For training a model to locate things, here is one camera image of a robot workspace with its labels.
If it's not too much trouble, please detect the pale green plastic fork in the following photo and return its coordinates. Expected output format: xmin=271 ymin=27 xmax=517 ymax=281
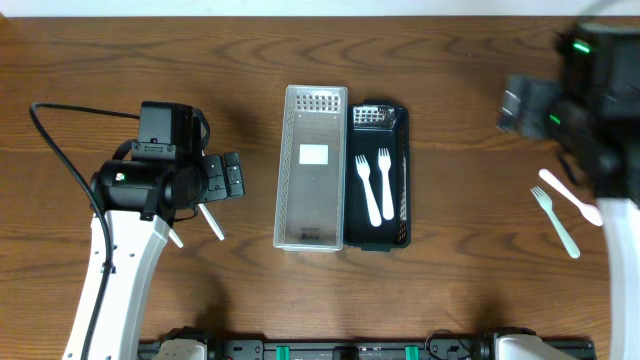
xmin=530 ymin=186 xmax=581 ymax=259

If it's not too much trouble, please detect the white plastic spoon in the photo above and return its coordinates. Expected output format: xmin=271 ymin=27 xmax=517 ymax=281
xmin=538 ymin=168 xmax=603 ymax=227

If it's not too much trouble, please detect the white plastic fork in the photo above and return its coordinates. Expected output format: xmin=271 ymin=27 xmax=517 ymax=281
xmin=355 ymin=155 xmax=382 ymax=227
xmin=378 ymin=148 xmax=395 ymax=220

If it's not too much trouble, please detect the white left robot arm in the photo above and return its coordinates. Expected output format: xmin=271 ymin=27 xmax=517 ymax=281
xmin=64 ymin=152 xmax=244 ymax=359

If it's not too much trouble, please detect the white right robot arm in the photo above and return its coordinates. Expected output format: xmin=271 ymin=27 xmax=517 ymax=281
xmin=498 ymin=74 xmax=639 ymax=359

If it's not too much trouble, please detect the clear perforated plastic basket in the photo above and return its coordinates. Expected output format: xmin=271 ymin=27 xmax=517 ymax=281
xmin=273 ymin=85 xmax=348 ymax=252

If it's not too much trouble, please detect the black perforated plastic basket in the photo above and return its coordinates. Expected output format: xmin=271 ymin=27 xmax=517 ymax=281
xmin=344 ymin=100 xmax=411 ymax=252

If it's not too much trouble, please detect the white plastic utensil handle upper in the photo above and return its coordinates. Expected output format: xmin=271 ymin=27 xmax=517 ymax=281
xmin=198 ymin=203 xmax=225 ymax=241

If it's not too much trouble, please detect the white plastic utensil handle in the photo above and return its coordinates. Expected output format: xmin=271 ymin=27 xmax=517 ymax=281
xmin=198 ymin=203 xmax=225 ymax=241
xmin=169 ymin=228 xmax=184 ymax=248

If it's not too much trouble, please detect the white plastic utensil handle lower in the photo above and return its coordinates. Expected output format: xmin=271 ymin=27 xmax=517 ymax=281
xmin=169 ymin=228 xmax=184 ymax=248

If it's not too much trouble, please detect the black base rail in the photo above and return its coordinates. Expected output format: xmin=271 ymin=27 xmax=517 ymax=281
xmin=134 ymin=327 xmax=597 ymax=360

